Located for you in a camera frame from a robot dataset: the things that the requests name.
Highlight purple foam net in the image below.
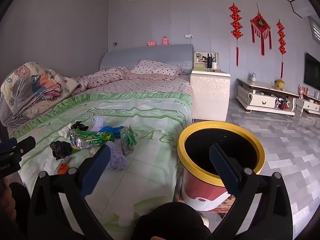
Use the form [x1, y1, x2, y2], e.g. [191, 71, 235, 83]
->
[101, 140, 129, 172]

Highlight white foam net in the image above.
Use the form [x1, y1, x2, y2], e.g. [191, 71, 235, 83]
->
[90, 116, 107, 132]

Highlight green printed bedspread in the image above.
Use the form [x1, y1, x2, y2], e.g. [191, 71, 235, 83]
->
[7, 91, 193, 230]

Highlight pink polka dot pillow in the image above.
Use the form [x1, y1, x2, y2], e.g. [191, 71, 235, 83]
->
[129, 60, 183, 80]

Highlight yellow rimmed trash bin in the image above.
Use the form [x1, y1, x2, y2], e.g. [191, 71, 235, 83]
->
[177, 121, 266, 212]

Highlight rumpled pink polka dot quilt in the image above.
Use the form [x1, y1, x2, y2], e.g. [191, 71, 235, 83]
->
[72, 66, 130, 90]

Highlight white nightstand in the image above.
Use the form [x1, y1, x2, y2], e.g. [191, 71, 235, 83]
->
[190, 69, 231, 122]

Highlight white TV cabinet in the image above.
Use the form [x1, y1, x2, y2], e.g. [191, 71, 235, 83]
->
[236, 78, 300, 117]

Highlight bear printed quilt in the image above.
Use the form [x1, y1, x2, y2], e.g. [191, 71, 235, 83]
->
[0, 61, 80, 127]

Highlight red diamond tassel hanging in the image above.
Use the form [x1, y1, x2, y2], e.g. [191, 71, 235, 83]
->
[250, 4, 272, 56]

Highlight clear bag of clothes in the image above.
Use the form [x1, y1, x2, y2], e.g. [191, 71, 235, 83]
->
[11, 74, 63, 120]

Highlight long green snack wrapper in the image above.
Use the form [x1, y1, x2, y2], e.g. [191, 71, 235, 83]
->
[69, 129, 115, 150]

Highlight black television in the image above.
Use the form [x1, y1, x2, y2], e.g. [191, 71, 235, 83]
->
[303, 52, 320, 90]

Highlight flat pink polka dot sheet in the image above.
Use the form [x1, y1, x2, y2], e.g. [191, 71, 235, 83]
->
[82, 76, 192, 100]

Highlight pink doll figure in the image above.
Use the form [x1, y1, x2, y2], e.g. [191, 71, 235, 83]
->
[297, 85, 309, 99]

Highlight long red knot hanging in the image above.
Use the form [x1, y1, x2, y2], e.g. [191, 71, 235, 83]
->
[228, 3, 244, 67]

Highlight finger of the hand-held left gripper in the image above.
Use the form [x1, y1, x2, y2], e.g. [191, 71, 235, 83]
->
[14, 136, 36, 157]
[0, 139, 18, 154]

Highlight short green snack wrapper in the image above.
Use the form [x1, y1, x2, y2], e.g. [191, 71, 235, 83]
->
[120, 125, 137, 157]

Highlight small red and black items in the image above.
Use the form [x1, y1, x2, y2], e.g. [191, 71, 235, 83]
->
[276, 96, 297, 110]

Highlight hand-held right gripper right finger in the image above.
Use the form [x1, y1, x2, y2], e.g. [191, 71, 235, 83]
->
[207, 143, 293, 240]

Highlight small white side cabinet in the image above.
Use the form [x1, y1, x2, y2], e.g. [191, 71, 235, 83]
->
[296, 94, 320, 115]

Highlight white tissue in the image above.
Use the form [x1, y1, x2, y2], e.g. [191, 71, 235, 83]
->
[58, 124, 73, 138]

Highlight orange wrapper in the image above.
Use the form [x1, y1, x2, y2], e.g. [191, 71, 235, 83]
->
[52, 156, 72, 175]

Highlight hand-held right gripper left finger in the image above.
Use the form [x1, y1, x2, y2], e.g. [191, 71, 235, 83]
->
[27, 144, 113, 240]

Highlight blue plastic bag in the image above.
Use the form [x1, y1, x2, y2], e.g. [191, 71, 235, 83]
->
[99, 126, 125, 137]

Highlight white slatted window blind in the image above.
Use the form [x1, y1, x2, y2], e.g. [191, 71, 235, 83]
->
[308, 15, 320, 48]

